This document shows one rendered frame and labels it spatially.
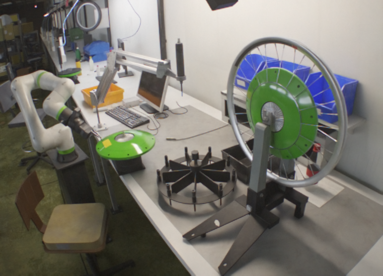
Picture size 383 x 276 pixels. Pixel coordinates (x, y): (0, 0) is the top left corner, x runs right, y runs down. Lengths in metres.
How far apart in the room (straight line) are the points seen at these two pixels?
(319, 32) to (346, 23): 0.17
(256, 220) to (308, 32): 0.97
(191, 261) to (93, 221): 0.84
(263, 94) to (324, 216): 0.59
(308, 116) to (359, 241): 0.56
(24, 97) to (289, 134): 1.59
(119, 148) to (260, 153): 0.71
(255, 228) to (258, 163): 0.23
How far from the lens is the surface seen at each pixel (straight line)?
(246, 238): 1.04
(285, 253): 1.09
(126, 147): 1.43
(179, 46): 1.43
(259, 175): 1.01
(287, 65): 1.67
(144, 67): 1.61
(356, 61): 1.42
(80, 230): 1.72
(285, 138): 0.96
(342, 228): 1.23
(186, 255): 1.07
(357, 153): 1.53
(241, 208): 1.12
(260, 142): 0.96
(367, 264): 1.13
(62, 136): 1.95
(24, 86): 2.00
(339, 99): 0.83
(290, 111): 0.92
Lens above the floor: 1.73
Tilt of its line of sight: 24 degrees down
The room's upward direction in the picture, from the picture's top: 3 degrees counter-clockwise
